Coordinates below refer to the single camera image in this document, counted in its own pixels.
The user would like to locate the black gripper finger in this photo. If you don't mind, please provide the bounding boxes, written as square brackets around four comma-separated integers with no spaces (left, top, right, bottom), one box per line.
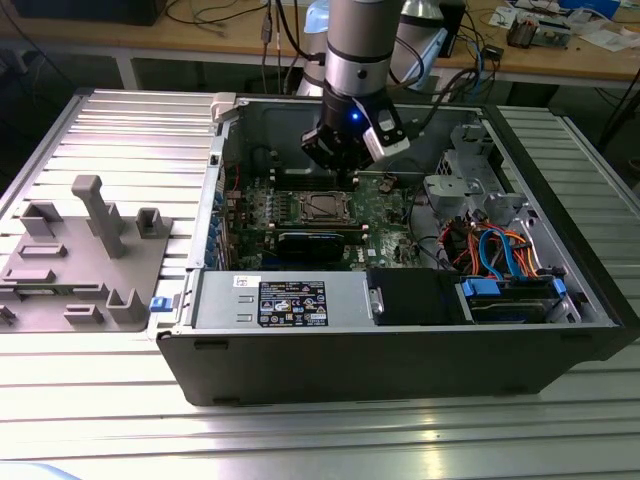
[346,148,377,184]
[299,124,347,184]

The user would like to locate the silver CPU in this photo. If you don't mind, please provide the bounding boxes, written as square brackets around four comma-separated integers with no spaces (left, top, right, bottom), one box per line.
[308,195,344,217]

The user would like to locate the metal socket cover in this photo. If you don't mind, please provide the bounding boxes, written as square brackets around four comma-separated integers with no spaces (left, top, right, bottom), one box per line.
[299,191,357,224]

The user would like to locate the CPU socket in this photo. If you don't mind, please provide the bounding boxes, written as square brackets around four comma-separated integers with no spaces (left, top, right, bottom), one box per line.
[297,189,360,225]

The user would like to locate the green motherboard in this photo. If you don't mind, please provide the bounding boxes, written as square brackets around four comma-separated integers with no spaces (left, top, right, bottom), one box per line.
[222,172,426,274]

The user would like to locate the grey metal drive cage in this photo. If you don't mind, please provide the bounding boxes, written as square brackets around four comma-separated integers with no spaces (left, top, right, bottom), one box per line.
[423,122,534,226]

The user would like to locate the black graphics card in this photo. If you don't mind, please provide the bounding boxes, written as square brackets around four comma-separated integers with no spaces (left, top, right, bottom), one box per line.
[276,229,346,262]

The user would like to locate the wooden workbench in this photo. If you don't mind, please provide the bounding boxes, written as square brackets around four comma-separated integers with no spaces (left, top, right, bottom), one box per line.
[0,0,640,91]

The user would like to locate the black tower box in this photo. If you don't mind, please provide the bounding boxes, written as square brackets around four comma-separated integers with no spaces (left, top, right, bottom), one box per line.
[439,0,466,59]

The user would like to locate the black drive box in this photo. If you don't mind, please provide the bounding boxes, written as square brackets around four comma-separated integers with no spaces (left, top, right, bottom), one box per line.
[366,267,474,326]

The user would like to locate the hard disk in blue carrier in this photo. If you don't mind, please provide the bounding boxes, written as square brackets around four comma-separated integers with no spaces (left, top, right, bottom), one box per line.
[457,276,569,325]

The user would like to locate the grey power supply unit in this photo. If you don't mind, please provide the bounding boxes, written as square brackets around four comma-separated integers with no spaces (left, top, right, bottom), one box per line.
[192,269,374,331]

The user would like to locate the small electronic device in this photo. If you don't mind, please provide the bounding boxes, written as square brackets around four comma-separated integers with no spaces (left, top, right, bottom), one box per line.
[507,13,540,50]

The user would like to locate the black PC case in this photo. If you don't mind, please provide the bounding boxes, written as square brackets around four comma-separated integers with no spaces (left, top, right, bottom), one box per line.
[155,92,632,407]

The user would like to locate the green circuit device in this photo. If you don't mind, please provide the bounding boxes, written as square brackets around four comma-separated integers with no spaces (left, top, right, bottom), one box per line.
[537,18,574,50]

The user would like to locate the grey parts rack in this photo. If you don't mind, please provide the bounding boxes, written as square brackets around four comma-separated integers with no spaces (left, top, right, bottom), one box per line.
[0,174,174,334]

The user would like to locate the white paper sheet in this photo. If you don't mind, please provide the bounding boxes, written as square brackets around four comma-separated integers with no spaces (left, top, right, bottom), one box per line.
[579,27,640,51]

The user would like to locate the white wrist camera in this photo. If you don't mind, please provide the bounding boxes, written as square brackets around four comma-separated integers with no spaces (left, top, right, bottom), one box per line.
[352,97,412,162]

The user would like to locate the thick black camera cable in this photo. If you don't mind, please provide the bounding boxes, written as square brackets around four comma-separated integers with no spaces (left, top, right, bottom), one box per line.
[389,37,484,144]

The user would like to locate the beige corner bracket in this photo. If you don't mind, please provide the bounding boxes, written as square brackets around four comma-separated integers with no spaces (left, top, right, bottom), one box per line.
[209,93,237,124]

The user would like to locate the orange wire bundle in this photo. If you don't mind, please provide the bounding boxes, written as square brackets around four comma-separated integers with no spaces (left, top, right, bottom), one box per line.
[449,222,544,280]

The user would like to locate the blue flat wire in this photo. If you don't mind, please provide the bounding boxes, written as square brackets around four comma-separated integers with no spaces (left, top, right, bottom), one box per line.
[477,227,519,282]

